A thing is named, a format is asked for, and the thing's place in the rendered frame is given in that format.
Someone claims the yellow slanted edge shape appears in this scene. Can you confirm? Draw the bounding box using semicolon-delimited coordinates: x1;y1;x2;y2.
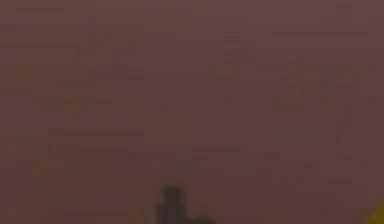
363;197;384;224

